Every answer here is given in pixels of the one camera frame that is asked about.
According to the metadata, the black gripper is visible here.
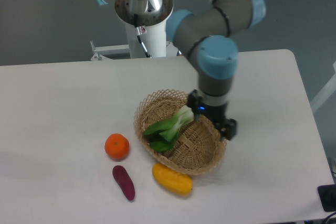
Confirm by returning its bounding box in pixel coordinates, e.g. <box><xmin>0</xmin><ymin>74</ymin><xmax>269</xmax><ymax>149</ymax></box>
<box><xmin>187</xmin><ymin>89</ymin><xmax>238</xmax><ymax>141</ymax></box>

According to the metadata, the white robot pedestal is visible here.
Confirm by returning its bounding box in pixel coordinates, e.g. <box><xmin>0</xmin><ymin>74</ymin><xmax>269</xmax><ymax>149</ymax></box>
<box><xmin>115</xmin><ymin>0</ymin><xmax>173</xmax><ymax>59</ymax></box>

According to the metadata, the green bok choy vegetable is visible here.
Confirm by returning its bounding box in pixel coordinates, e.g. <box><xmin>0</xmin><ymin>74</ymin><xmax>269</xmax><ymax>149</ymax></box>
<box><xmin>142</xmin><ymin>105</ymin><xmax>194</xmax><ymax>153</ymax></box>

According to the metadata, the black device at table edge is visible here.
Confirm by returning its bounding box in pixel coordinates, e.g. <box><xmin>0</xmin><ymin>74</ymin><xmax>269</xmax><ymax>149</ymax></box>
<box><xmin>317</xmin><ymin>184</ymin><xmax>335</xmax><ymax>212</ymax></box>

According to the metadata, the white metal base frame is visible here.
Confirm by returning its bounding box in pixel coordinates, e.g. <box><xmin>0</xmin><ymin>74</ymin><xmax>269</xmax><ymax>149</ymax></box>
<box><xmin>90</xmin><ymin>40</ymin><xmax>182</xmax><ymax>61</ymax></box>

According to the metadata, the woven wicker basket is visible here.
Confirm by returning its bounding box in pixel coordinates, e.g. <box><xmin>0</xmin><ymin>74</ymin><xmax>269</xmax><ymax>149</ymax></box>
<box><xmin>133</xmin><ymin>90</ymin><xmax>226</xmax><ymax>175</ymax></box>

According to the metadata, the yellow mango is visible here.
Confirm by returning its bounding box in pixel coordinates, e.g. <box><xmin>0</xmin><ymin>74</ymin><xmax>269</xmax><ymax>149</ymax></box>
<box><xmin>152</xmin><ymin>163</ymin><xmax>193</xmax><ymax>196</ymax></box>

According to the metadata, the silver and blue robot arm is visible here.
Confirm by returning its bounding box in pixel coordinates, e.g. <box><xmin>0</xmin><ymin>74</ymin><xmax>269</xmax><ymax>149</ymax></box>
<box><xmin>96</xmin><ymin>0</ymin><xmax>266</xmax><ymax>140</ymax></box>

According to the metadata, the orange tangerine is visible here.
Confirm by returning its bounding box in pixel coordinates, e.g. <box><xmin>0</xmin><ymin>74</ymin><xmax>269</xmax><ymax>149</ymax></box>
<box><xmin>104</xmin><ymin>133</ymin><xmax>130</xmax><ymax>159</ymax></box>

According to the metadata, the black cable on pedestal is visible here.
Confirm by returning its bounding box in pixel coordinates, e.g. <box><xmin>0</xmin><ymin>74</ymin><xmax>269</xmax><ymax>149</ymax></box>
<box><xmin>133</xmin><ymin>13</ymin><xmax>152</xmax><ymax>59</ymax></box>

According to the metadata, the purple sweet potato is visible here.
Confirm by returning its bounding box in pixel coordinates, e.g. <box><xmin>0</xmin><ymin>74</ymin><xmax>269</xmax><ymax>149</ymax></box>
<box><xmin>112</xmin><ymin>165</ymin><xmax>135</xmax><ymax>201</ymax></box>

